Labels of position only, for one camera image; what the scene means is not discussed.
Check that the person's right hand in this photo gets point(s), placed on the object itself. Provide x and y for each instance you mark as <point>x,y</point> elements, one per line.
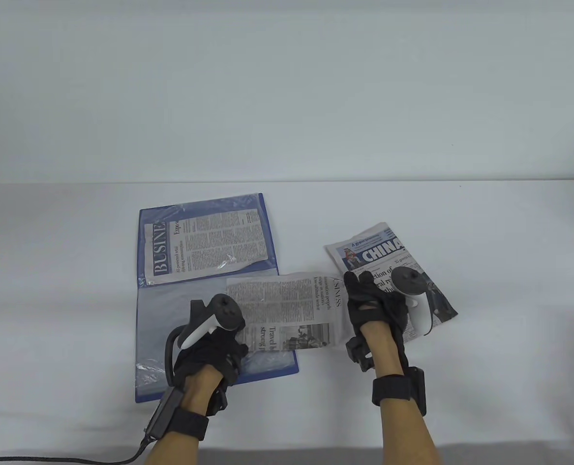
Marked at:
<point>379,315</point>

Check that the person's left hand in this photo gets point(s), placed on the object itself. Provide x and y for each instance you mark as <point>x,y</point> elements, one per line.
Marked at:
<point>209,363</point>

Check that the newspaper with bright blue masthead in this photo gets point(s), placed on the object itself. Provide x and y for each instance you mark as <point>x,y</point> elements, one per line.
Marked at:
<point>364,252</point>

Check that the blue folder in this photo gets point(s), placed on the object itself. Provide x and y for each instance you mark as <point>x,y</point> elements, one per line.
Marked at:
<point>161,319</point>

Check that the newspaper with dense text columns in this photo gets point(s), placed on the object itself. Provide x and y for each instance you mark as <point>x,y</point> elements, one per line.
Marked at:
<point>277,300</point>

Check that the newspaper with dark header band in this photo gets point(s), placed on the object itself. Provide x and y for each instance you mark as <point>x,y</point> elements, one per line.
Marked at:
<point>209,237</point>

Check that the person's right forearm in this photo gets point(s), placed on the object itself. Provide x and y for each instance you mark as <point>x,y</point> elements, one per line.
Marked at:
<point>408,436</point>

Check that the person's left forearm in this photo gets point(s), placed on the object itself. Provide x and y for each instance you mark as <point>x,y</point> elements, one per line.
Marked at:
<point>173,450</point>

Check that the white and black right controller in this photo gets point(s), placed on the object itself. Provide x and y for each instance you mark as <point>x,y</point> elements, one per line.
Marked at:
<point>408,281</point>

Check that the white and black controller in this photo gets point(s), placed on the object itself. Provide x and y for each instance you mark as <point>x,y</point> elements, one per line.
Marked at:
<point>408,281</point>
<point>226,312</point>

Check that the white and black left controller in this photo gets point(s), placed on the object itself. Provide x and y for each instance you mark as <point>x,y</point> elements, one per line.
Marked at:
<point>226,312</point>

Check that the black left wrist camera band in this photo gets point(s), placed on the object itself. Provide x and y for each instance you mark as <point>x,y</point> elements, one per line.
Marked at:
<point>190,425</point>

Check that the black wrist camera band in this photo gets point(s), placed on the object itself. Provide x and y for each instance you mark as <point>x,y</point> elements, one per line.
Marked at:
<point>190,425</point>
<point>388,390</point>

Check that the black right wrist camera band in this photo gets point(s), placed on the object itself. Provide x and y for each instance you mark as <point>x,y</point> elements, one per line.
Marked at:
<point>388,390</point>

